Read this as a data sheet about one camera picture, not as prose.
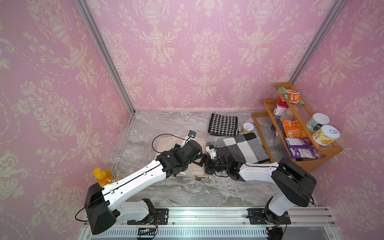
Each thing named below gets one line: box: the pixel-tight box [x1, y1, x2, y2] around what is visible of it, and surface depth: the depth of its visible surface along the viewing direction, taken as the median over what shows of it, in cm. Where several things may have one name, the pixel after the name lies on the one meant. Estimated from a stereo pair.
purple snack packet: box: [284, 137, 321, 160], surface depth 80 cm
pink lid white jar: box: [273, 97, 289, 116], surface depth 94 cm
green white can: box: [306, 113, 330, 133], surface depth 71 cm
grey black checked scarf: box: [215, 132, 271, 164], surface depth 100 cm
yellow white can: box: [312, 124, 341, 146], surface depth 67 cm
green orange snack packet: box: [278, 86, 305, 106], surface depth 87 cm
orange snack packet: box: [282, 119, 309, 139], surface depth 89 cm
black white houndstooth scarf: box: [208, 113, 241, 137], surface depth 108 cm
